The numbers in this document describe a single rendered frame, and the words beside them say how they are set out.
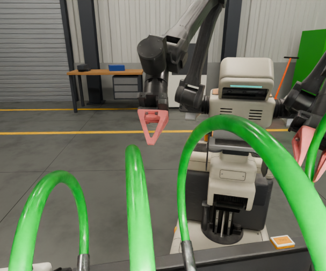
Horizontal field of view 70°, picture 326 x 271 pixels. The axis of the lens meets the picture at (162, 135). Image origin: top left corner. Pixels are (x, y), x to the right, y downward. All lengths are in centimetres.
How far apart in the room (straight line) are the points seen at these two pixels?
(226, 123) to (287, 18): 715
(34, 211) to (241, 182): 110
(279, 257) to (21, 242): 64
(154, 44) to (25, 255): 43
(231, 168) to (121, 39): 562
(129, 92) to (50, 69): 251
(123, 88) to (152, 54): 476
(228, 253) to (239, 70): 67
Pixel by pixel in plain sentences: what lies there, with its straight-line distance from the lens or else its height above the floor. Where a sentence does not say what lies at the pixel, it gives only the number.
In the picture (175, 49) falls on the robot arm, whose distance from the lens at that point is 60.
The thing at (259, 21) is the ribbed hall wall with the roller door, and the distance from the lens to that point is 698.
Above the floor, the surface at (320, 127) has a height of 132.
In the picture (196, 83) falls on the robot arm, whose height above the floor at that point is 129.
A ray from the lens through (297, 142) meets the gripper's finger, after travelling 49.
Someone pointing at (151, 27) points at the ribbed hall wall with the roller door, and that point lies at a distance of 644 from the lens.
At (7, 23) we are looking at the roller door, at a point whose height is 191.
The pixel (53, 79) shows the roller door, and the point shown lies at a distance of 696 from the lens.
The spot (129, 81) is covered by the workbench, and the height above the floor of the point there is 69.
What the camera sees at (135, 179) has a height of 135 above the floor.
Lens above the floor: 144
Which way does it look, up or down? 21 degrees down
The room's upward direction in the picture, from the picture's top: straight up
